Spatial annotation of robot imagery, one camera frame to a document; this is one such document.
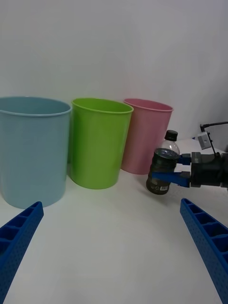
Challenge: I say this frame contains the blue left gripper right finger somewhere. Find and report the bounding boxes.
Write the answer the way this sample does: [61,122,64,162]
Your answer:
[180,198,228,304]

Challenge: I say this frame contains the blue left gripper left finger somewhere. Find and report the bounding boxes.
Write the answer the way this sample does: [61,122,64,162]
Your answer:
[0,201,45,304]

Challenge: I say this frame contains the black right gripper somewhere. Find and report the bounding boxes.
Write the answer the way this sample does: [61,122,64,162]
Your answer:
[151,151,225,189]

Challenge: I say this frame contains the black drink can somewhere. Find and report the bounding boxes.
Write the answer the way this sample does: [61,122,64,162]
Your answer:
[145,148,180,196]

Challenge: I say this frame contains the clear bottle with black cap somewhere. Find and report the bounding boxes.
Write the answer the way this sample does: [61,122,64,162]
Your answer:
[160,130,181,160]

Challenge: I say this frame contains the pink plastic bin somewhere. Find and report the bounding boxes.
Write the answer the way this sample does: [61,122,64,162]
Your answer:
[120,98,174,175]

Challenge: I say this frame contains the green plastic bin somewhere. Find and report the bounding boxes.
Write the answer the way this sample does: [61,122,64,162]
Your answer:
[68,97,134,190]

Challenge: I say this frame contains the pale blue plastic bin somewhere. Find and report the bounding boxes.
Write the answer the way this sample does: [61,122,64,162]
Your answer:
[0,96,73,209]

